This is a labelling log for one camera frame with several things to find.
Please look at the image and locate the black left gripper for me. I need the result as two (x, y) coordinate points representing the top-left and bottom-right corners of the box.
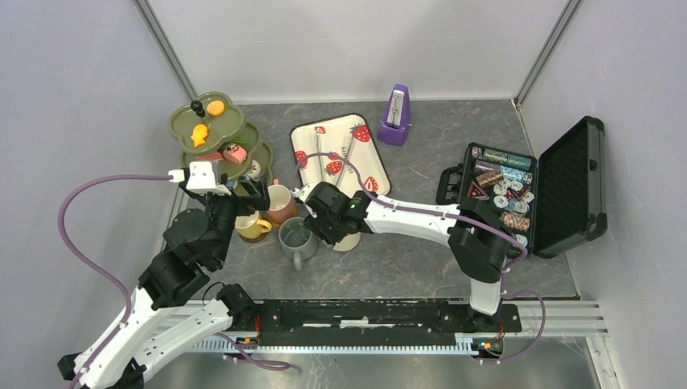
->
(182, 170), (271, 264)

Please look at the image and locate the pink ceramic mug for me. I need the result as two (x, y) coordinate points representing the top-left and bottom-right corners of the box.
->
(267, 180), (297, 227)

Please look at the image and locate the cream ceramic mug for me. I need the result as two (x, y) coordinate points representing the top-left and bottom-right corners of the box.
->
(332, 233), (361, 252)

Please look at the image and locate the yellow ceramic mug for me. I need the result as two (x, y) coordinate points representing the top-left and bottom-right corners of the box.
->
(235, 211), (273, 242)

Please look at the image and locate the white chocolate drizzle donut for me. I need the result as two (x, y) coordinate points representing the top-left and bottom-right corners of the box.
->
(244, 160), (262, 181)

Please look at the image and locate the grey ceramic mug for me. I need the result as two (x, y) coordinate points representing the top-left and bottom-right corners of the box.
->
(278, 216), (318, 271)

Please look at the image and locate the pink cake slice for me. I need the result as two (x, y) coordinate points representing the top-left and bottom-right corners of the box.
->
(196, 152), (224, 161)

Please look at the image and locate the green white cake slice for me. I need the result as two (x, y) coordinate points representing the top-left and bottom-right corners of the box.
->
(230, 135), (246, 145)

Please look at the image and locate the strawberry print serving tray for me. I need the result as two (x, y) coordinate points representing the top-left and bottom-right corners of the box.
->
(290, 113), (391, 196)

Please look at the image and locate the round orange biscuit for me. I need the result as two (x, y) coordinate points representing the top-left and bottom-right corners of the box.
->
(207, 100), (226, 117)

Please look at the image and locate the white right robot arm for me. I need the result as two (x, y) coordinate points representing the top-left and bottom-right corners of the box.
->
(292, 182), (516, 331)

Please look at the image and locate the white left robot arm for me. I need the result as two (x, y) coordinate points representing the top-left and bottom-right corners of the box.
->
(58, 169), (270, 388)

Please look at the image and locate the green tiered dessert stand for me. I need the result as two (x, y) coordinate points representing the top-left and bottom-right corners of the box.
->
(168, 92), (275, 181)

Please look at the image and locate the purple metronome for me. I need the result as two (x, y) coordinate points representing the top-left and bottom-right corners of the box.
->
(377, 83), (412, 147)

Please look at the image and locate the open black case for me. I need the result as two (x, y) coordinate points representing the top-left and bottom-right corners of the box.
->
(435, 116), (608, 259)

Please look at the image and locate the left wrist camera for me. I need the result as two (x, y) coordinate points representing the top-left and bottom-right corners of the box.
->
(168, 160), (232, 196)

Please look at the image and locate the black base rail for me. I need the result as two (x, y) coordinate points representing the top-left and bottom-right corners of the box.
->
(230, 299), (523, 347)

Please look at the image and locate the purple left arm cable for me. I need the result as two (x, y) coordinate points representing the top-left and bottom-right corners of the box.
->
(57, 173), (293, 389)

